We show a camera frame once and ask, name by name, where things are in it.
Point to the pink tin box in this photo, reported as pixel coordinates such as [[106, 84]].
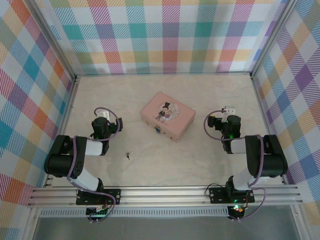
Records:
[[175, 117]]

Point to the blue padlock with steel shackle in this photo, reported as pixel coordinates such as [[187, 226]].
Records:
[[158, 130]]

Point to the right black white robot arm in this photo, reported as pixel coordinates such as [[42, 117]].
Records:
[[272, 162]]

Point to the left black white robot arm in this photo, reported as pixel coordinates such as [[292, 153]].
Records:
[[60, 162]]

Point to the small circuit board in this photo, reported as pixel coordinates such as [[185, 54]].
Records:
[[237, 208], [96, 212]]

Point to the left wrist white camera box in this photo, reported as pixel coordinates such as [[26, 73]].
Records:
[[103, 114]]

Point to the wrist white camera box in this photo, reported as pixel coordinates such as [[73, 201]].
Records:
[[229, 110], [103, 114]]

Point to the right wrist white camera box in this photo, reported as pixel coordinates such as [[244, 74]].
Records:
[[229, 110]]

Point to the aluminium side frame rail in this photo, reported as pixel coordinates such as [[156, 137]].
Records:
[[261, 107], [67, 117]]

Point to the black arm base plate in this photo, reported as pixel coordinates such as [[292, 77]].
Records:
[[217, 195], [113, 196]]

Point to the wide aluminium base rail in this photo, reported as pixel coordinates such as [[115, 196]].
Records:
[[162, 196]]

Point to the aluminium upright frame post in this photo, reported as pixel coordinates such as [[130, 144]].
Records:
[[55, 42], [272, 37]]

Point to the aluminium lower frame bar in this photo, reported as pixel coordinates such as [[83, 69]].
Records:
[[298, 225], [31, 225]]

